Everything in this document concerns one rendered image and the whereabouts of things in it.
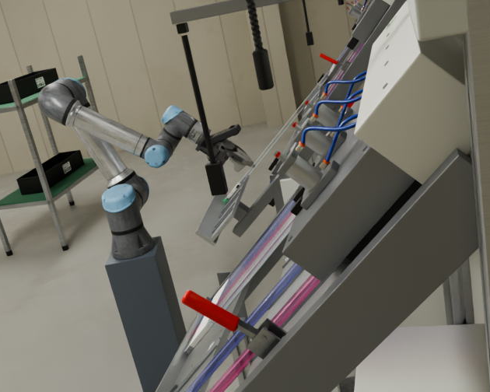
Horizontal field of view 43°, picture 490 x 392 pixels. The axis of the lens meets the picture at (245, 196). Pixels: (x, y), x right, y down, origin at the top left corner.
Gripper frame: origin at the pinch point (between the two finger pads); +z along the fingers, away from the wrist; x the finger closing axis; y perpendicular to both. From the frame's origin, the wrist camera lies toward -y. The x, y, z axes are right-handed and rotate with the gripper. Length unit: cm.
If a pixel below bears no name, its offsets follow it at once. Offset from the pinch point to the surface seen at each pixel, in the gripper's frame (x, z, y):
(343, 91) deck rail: 10.4, 10.7, -41.0
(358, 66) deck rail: 10, 10, -50
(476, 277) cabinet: 11, 82, -15
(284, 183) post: 37.2, 10.4, -15.5
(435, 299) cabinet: 11, 77, 0
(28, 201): -118, -103, 154
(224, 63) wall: -386, -74, 87
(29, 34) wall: -344, -244, 158
